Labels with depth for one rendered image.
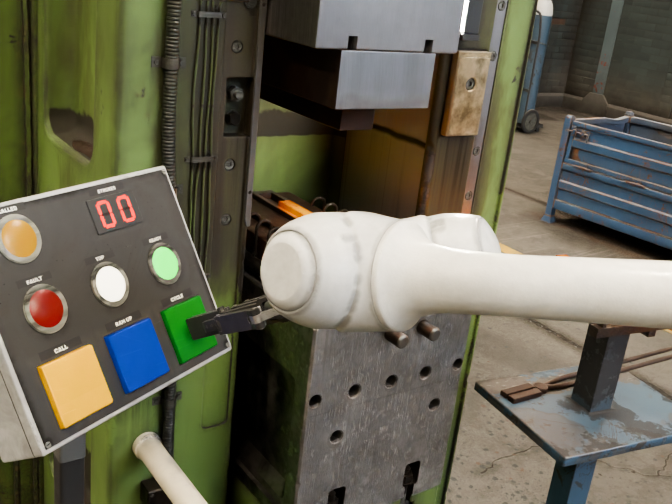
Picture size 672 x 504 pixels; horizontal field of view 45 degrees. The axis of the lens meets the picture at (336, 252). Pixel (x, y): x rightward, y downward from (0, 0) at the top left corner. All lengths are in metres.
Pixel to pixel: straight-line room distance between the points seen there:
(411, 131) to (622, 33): 8.85
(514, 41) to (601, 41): 8.90
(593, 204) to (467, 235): 4.55
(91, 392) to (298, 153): 1.04
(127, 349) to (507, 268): 0.52
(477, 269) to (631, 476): 2.29
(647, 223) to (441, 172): 3.57
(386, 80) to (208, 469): 0.83
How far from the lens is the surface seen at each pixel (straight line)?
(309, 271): 0.68
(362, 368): 1.47
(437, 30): 1.42
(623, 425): 1.79
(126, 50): 1.29
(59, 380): 0.96
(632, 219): 5.24
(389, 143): 1.77
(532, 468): 2.81
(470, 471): 2.72
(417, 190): 1.70
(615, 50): 10.53
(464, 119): 1.68
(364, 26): 1.32
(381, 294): 0.69
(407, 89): 1.40
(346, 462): 1.57
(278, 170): 1.87
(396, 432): 1.62
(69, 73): 1.66
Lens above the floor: 1.50
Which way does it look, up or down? 20 degrees down
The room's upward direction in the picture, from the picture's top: 7 degrees clockwise
